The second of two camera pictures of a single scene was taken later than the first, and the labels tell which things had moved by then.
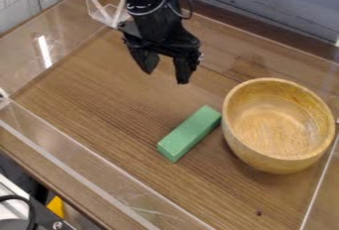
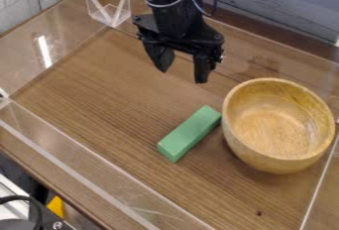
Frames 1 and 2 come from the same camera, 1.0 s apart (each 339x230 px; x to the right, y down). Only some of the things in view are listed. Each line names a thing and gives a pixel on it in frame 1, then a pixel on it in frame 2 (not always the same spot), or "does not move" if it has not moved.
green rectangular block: [186, 135] does not move
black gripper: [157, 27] → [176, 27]
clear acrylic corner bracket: [109, 14] does not move
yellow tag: [58, 206] does not move
